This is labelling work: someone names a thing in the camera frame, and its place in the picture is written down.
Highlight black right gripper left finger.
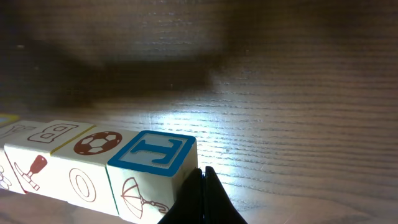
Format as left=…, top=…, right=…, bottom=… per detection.
left=158, top=168, right=203, bottom=224

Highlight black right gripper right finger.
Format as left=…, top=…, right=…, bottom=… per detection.
left=203, top=166, right=247, bottom=224

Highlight wooden block blue X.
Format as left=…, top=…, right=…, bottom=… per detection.
left=4, top=120, right=94, bottom=200

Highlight wooden block bee picture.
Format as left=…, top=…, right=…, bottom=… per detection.
left=1, top=120, right=48, bottom=194

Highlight wooden block green J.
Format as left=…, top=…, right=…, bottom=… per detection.
left=106, top=130, right=198, bottom=223

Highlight wooden block umbrella seven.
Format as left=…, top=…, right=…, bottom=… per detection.
left=0, top=113, right=20, bottom=128

